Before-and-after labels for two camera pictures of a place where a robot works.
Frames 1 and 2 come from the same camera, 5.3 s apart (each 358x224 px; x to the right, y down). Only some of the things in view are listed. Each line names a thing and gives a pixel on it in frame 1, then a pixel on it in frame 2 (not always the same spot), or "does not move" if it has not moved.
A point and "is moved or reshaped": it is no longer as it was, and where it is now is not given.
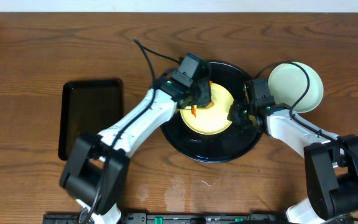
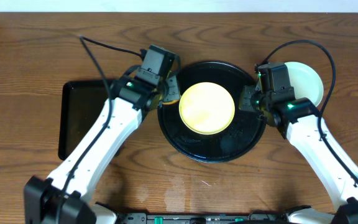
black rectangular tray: [88, 104] does not move
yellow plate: [212, 121] does not move
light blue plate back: [288, 81] does not move
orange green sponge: [194, 107] is moved or reshaped
